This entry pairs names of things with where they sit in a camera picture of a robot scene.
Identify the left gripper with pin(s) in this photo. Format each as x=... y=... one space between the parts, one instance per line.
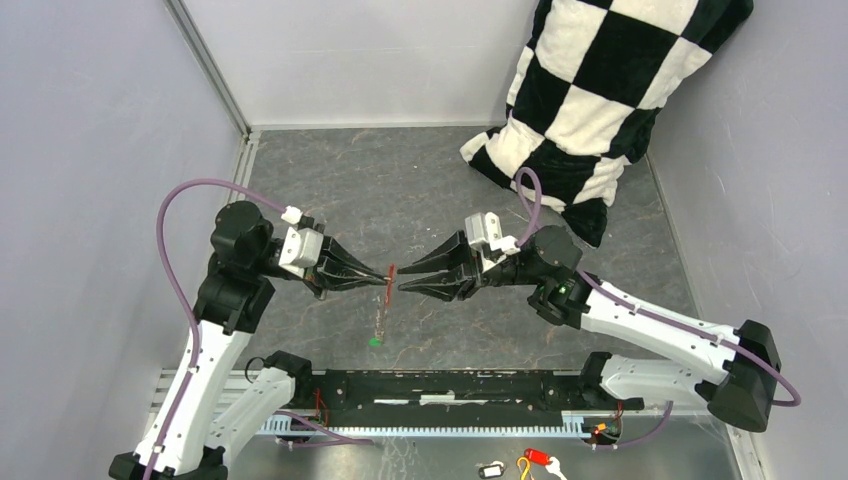
x=324 y=273

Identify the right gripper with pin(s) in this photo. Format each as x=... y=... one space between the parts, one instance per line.
x=447 y=285

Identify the red key tag with keyring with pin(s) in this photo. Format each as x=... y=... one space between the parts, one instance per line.
x=385 y=304

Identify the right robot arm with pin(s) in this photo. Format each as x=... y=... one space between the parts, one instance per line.
x=733 y=372

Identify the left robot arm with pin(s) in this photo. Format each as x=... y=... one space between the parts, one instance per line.
x=189 y=439

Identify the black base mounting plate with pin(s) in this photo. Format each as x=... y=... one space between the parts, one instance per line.
x=450 y=398

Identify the red key tag bottom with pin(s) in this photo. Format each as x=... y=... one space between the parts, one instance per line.
x=537 y=457

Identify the black white checkered blanket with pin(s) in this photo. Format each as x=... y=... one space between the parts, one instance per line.
x=587 y=90

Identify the yellow carabiner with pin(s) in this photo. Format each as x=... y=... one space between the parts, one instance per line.
x=524 y=466

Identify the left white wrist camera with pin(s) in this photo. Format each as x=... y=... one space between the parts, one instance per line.
x=302 y=242

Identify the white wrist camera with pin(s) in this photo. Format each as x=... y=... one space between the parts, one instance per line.
x=302 y=242
x=487 y=232

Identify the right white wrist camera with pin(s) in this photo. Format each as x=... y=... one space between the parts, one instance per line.
x=487 y=232

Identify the white slotted cable duct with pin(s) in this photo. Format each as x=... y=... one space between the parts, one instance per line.
x=570 y=427

